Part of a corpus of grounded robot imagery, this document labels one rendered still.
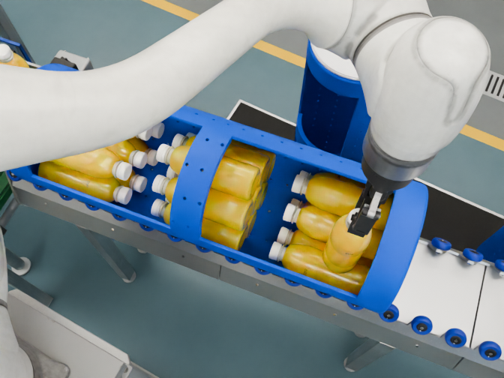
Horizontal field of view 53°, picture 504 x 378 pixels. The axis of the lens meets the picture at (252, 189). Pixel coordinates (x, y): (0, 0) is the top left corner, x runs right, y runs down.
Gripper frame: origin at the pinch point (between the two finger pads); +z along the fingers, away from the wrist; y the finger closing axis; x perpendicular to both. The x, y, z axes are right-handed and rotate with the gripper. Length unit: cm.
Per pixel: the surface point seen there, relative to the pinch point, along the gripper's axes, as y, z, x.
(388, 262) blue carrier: -2.3, 11.1, -7.9
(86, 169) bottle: -3, 19, 58
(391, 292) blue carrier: -6.0, 15.2, -10.3
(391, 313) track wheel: -4.1, 34.7, -14.9
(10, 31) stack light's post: 42, 46, 119
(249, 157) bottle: 11.7, 16.1, 25.2
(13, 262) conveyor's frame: -14, 121, 118
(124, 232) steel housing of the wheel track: -6, 44, 53
